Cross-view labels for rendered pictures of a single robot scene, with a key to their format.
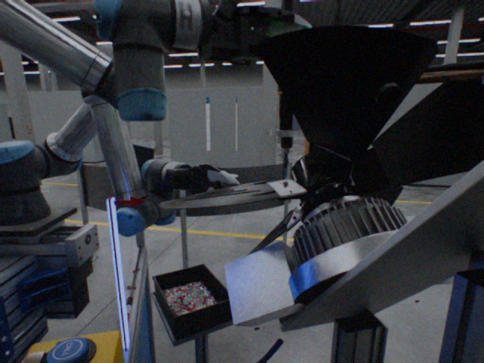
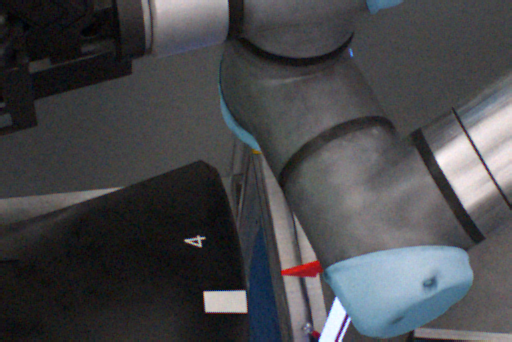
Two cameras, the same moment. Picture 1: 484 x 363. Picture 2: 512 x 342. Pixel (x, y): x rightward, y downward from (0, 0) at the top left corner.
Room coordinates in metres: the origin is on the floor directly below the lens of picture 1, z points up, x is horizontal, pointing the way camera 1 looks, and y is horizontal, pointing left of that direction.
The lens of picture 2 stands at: (0.87, 0.13, 1.92)
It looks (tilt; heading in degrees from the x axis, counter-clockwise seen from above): 60 degrees down; 177
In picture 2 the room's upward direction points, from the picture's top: 9 degrees clockwise
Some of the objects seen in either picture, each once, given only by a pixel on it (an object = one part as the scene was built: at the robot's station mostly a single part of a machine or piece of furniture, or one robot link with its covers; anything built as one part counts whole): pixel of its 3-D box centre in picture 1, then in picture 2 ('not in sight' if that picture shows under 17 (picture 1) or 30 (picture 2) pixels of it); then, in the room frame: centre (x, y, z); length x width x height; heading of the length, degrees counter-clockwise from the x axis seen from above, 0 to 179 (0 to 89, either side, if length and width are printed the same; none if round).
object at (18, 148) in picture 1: (15, 163); not in sight; (0.85, 0.67, 1.20); 0.13 x 0.12 x 0.14; 162
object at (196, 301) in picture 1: (191, 302); not in sight; (0.72, 0.13, 0.83); 0.19 x 0.14 x 0.03; 29
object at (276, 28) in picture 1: (291, 34); not in sight; (0.56, -0.10, 1.48); 0.09 x 0.03 x 0.06; 105
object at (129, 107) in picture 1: (139, 87); (295, 82); (0.50, 0.16, 1.38); 0.11 x 0.08 x 0.11; 29
